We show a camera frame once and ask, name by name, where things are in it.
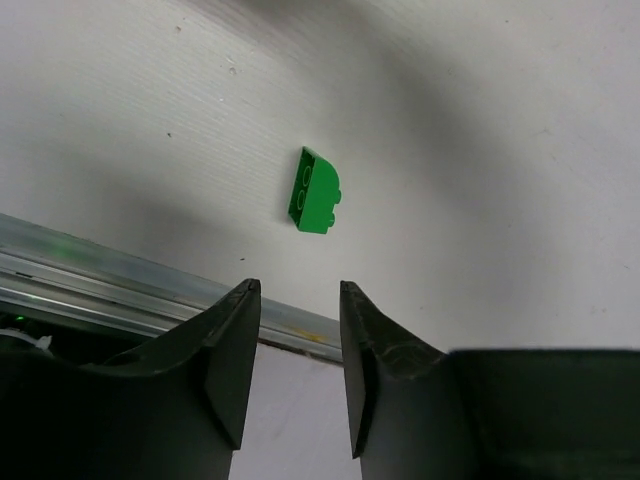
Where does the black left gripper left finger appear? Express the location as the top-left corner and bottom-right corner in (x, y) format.
(1, 279), (261, 479)

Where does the green curved lego brick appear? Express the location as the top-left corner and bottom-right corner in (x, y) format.
(288, 146), (342, 235)

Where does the aluminium table frame rail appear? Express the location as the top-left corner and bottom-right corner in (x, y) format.
(1, 215), (230, 336)

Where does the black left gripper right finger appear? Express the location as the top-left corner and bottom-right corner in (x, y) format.
(340, 281), (639, 479)

